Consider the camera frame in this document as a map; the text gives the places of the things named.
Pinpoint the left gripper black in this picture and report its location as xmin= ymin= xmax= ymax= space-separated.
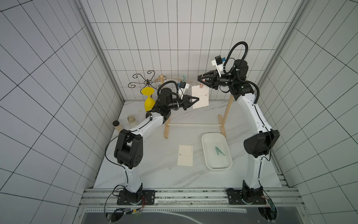
xmin=168 ymin=94 xmax=200 ymax=110

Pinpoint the white postcard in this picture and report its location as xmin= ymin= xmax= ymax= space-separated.
xmin=192 ymin=85 xmax=209 ymax=109
xmin=177 ymin=145 xmax=194 ymax=167

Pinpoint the pink clothespin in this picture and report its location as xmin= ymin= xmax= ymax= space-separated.
xmin=200 ymin=79 xmax=205 ymax=88

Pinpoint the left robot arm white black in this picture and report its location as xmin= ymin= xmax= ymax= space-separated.
xmin=114 ymin=88 xmax=200 ymax=205

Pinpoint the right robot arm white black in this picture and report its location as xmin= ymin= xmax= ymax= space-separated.
xmin=198 ymin=56 xmax=280 ymax=205

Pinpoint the yellow plastic wine glass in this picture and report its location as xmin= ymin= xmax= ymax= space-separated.
xmin=141 ymin=87 xmax=155 ymax=112

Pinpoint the wooden clothesline rack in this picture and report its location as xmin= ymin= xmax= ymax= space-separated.
xmin=156 ymin=74 xmax=235 ymax=139

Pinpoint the cream small jar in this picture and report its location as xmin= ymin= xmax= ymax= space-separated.
xmin=127 ymin=115 xmax=138 ymax=128

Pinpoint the white rectangular tray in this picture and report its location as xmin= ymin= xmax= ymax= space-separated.
xmin=201 ymin=133 xmax=233 ymax=171

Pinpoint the wooden jar black lid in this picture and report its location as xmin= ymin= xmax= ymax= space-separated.
xmin=112 ymin=120 xmax=123 ymax=133

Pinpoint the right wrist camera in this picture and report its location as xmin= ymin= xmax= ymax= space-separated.
xmin=211 ymin=55 xmax=226 ymax=77

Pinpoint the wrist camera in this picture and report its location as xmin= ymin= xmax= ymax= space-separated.
xmin=177 ymin=81 xmax=190 ymax=99
xmin=211 ymin=55 xmax=226 ymax=77

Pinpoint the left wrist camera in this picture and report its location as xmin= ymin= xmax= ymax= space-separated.
xmin=177 ymin=81 xmax=190 ymax=99

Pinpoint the twine string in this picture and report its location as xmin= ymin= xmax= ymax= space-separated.
xmin=153 ymin=74 xmax=199 ymax=85

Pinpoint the black wire glass holder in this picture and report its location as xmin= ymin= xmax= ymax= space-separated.
xmin=128 ymin=70 xmax=162 ymax=90

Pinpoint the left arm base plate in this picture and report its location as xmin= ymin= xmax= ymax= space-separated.
xmin=117 ymin=190 xmax=156 ymax=205

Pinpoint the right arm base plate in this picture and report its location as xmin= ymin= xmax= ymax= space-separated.
xmin=226 ymin=188 xmax=267 ymax=205

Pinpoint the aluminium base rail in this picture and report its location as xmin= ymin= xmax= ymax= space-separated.
xmin=79 ymin=188 xmax=304 ymax=210

